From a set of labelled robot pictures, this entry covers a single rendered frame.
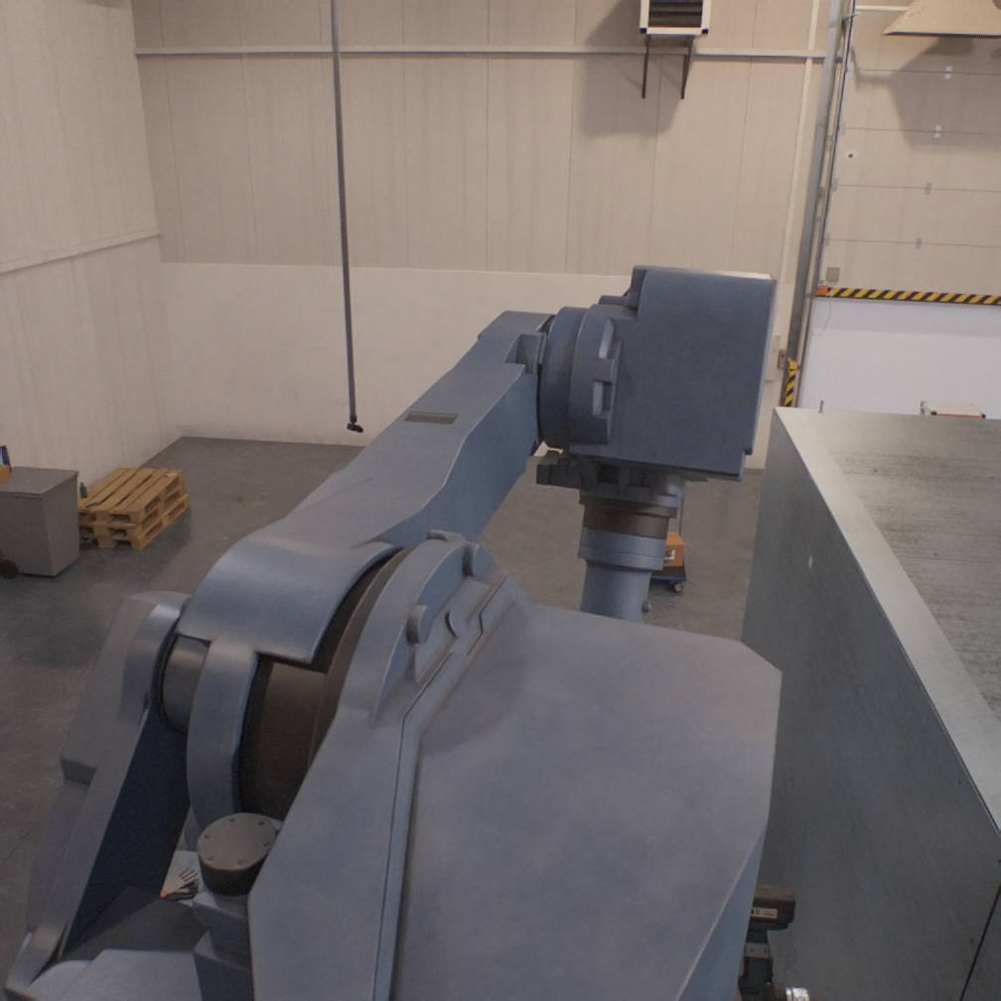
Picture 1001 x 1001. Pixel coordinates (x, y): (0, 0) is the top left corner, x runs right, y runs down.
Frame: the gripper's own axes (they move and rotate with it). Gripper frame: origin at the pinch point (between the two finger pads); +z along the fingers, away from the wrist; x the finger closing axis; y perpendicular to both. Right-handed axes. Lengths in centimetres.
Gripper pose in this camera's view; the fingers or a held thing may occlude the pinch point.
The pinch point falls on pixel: (755, 942)
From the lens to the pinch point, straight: 190.6
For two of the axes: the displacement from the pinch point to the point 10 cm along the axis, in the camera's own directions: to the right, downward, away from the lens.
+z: 9.9, 0.6, -1.1
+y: -0.7, 10.0, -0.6
